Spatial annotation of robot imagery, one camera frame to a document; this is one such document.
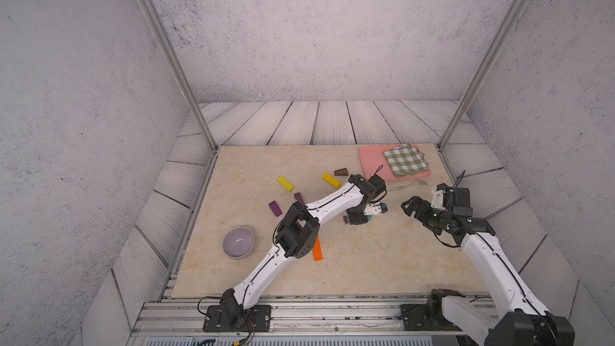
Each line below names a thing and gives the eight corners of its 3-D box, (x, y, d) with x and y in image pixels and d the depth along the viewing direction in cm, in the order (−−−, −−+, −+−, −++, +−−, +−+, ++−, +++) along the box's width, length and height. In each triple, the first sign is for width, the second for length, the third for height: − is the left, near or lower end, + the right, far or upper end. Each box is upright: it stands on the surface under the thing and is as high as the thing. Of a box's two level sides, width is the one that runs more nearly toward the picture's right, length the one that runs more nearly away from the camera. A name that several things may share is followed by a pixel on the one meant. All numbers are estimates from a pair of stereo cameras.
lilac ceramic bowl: (224, 262, 86) (219, 255, 82) (231, 234, 93) (226, 227, 88) (254, 262, 86) (250, 255, 81) (258, 234, 93) (255, 226, 88)
